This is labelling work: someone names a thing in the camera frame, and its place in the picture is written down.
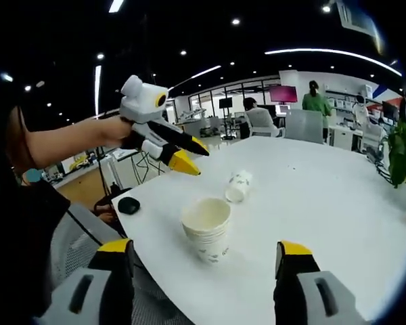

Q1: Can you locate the person's black shirt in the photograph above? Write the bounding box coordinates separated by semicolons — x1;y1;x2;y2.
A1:
0;169;72;319

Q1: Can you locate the black screen on wheeled stand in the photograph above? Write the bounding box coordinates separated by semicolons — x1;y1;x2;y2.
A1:
219;97;235;140

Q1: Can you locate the grey mesh office chair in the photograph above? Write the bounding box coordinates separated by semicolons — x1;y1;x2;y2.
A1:
49;202;192;325

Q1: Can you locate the green printed paper cup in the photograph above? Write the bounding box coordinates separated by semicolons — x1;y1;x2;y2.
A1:
224;169;255;204

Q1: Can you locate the white storage shelf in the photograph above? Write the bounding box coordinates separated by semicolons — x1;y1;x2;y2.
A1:
324;86;403;136

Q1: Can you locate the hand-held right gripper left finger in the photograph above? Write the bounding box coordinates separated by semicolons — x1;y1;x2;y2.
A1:
33;238;135;325

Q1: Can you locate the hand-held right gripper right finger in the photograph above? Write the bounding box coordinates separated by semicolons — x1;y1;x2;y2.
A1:
273;240;366;325

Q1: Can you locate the wooden side desk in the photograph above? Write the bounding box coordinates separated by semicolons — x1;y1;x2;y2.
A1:
55;165;108;206

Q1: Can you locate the ceiling light strip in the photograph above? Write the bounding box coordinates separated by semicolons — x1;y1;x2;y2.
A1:
263;49;403;77
166;64;223;93
93;64;103;118

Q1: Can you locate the nested stack of paper cups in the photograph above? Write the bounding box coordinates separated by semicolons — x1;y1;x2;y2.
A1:
181;198;232;266

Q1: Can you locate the red display screen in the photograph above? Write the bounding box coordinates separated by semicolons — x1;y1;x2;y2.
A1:
269;85;298;104

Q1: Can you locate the ceiling air conditioner vent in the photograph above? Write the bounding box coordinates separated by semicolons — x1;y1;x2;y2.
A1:
336;0;382;39

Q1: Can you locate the black mouse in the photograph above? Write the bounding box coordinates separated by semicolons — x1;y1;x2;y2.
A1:
117;196;142;215

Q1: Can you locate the person's left hand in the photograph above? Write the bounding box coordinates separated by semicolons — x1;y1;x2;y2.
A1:
99;116;139;150

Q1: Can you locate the green potted plant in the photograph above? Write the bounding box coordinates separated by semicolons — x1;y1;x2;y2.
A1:
386;116;406;190

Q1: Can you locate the black wire rack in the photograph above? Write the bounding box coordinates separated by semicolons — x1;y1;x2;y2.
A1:
365;145;393;180

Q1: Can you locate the white mesh office chair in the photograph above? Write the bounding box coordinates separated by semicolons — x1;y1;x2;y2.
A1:
363;123;386;153

